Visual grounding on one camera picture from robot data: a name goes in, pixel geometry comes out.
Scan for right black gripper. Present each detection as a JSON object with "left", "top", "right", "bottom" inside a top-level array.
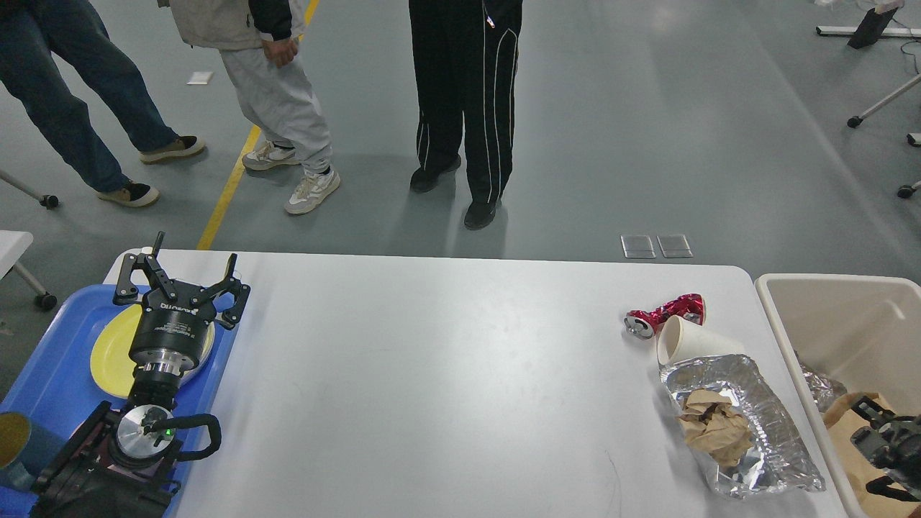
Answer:
[{"left": 850, "top": 398, "right": 920, "bottom": 501}]

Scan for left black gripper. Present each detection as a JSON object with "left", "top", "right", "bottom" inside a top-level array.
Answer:
[{"left": 113, "top": 231, "right": 253, "bottom": 375}]

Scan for brown paper bag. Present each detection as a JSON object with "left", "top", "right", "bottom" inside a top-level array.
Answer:
[{"left": 823, "top": 391, "right": 920, "bottom": 517}]

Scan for yellow plate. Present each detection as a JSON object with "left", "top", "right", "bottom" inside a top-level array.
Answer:
[{"left": 89, "top": 302, "right": 215, "bottom": 399}]

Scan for aluminium foil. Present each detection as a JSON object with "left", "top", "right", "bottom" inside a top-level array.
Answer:
[{"left": 659, "top": 354, "right": 826, "bottom": 499}]

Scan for brown paper ball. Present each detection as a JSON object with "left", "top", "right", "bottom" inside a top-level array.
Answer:
[{"left": 676, "top": 389, "right": 753, "bottom": 468}]

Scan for dark green mug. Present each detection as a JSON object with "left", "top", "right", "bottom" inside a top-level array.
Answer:
[{"left": 1, "top": 411, "right": 67, "bottom": 492}]

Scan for white paper cup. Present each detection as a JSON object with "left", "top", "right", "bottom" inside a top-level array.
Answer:
[{"left": 655, "top": 316, "right": 746, "bottom": 366}]

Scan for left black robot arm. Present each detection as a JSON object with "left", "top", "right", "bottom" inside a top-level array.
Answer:
[{"left": 30, "top": 232, "right": 250, "bottom": 517}]

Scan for foil in bin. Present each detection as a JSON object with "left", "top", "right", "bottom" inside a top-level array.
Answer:
[{"left": 794, "top": 352, "right": 848, "bottom": 414}]

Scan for beige plastic bin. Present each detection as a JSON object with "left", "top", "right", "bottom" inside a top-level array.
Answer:
[{"left": 756, "top": 274, "right": 920, "bottom": 517}]

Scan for white side table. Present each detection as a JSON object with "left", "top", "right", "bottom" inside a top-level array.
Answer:
[{"left": 1, "top": 171, "right": 60, "bottom": 312}]

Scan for wheeled chair base legs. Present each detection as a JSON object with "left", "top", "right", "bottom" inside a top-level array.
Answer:
[{"left": 846, "top": 73, "right": 920, "bottom": 199}]

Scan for crushed red soda can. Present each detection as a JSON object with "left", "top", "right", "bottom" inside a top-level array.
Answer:
[{"left": 624, "top": 293, "right": 705, "bottom": 339}]

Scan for right metal floor plate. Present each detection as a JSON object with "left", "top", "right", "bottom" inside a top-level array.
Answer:
[{"left": 657, "top": 234, "right": 694, "bottom": 259}]

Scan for metal floor plate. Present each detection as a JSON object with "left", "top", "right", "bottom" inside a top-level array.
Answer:
[
  {"left": 657, "top": 234, "right": 694, "bottom": 259},
  {"left": 620, "top": 234, "right": 657, "bottom": 259}
]

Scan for person in light grey trousers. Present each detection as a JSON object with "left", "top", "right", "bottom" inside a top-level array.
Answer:
[{"left": 159, "top": 1, "right": 341, "bottom": 215}]

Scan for left metal floor plate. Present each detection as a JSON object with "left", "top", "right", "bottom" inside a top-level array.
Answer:
[{"left": 620, "top": 234, "right": 657, "bottom": 259}]

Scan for person in blue jeans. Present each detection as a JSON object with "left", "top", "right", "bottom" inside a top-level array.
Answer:
[{"left": 0, "top": 0, "right": 207, "bottom": 209}]

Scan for person in black trousers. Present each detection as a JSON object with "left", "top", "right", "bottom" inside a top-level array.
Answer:
[{"left": 408, "top": 1, "right": 523, "bottom": 230}]

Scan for black stand on floor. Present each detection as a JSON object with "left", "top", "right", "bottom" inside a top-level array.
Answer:
[{"left": 848, "top": 1, "right": 905, "bottom": 49}]

